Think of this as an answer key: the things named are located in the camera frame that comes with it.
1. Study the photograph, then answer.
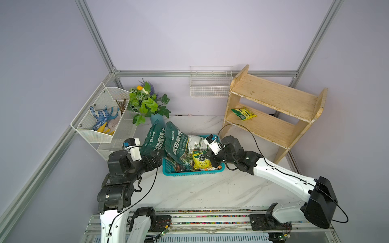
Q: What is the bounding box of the white mesh tiered rack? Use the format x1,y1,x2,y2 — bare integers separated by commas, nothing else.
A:
71,83,136,161

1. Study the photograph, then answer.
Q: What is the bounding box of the yellow toy in rack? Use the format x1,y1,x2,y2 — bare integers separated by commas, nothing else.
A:
96,122,111,134

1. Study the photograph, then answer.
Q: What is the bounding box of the brown twigs bundle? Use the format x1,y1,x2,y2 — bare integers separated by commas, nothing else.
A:
116,99,127,115

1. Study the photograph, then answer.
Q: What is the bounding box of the blue knitted glove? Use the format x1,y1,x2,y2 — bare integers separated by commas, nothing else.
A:
89,106,120,131

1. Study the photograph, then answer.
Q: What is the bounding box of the wooden two-tier shelf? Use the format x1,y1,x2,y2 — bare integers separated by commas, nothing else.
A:
220,64,329,168

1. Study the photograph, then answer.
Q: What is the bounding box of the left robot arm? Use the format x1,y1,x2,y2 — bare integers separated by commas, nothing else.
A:
97,150,171,243

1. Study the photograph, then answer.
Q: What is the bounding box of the teal vase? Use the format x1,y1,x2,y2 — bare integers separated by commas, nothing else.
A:
150,113,166,128

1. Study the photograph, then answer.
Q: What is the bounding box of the green white tall bag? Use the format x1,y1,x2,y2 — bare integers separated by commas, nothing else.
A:
187,135,209,155

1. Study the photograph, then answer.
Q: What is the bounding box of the yellow green small bag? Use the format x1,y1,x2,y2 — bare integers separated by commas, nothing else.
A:
231,107,257,121
192,150,213,171

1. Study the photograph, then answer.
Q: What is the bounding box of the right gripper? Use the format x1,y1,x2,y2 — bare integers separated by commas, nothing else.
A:
204,144,237,167

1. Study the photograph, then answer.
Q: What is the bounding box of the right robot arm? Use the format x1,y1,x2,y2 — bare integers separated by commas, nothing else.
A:
204,135,338,229

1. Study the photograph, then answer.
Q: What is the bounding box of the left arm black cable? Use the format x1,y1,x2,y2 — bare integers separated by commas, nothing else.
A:
106,145,159,243

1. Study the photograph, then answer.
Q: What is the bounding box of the dark green soil bag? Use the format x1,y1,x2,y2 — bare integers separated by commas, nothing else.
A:
140,120,167,159
165,121,194,171

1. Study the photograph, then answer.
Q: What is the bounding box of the artificial green plant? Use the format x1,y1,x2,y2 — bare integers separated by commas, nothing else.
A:
127,80,171,126

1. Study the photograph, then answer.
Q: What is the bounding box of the teal plastic basket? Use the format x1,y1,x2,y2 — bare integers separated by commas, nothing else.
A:
163,135,224,176

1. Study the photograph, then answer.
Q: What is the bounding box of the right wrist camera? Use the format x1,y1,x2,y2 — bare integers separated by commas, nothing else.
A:
204,134,222,156

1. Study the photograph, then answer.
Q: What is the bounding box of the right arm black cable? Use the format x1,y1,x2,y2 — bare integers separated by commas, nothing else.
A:
216,123,349,224

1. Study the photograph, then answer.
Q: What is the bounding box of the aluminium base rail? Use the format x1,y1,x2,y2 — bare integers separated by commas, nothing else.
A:
80,202,341,243

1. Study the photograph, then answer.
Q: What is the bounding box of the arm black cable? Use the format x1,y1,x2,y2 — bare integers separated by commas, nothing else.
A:
106,145,159,243
216,123,349,224

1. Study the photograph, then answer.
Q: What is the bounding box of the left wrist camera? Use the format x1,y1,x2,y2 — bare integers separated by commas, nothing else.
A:
123,138,141,161

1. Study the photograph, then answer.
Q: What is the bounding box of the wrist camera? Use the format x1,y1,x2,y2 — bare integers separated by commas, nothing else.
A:
123,138,141,161
204,134,222,156

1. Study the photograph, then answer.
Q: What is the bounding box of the white wire wall basket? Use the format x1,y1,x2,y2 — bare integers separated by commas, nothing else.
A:
189,66,233,98

